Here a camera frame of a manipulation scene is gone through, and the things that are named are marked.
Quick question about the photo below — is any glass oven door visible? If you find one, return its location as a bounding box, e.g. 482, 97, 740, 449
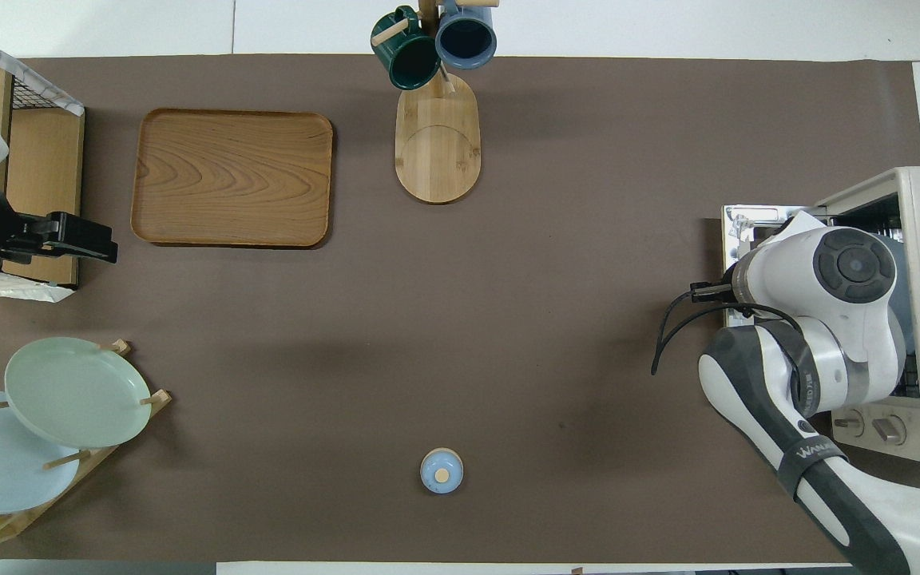
720, 205, 828, 330

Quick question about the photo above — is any pale green plate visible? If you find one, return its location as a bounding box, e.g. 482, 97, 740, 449
4, 337, 153, 449

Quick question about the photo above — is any wooden serving tray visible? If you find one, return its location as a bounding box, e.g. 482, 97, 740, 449
131, 109, 334, 248

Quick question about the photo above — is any wooden plate rack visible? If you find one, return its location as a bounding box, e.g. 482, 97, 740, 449
0, 339, 172, 548

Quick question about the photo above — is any wooden mug tree stand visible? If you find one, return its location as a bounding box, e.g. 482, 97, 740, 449
372, 0, 501, 204

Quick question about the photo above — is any dark green mug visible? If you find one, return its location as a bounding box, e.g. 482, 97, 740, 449
371, 6, 441, 90

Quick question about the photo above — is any brown table mat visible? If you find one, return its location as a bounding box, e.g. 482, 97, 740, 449
0, 54, 920, 564

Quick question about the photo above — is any blue mug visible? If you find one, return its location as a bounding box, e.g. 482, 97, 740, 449
434, 0, 498, 69

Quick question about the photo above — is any wooden shelf with wire mesh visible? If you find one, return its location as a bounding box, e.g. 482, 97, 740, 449
0, 20, 85, 303

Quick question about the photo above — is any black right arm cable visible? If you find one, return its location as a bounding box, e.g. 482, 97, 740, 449
652, 280, 796, 376

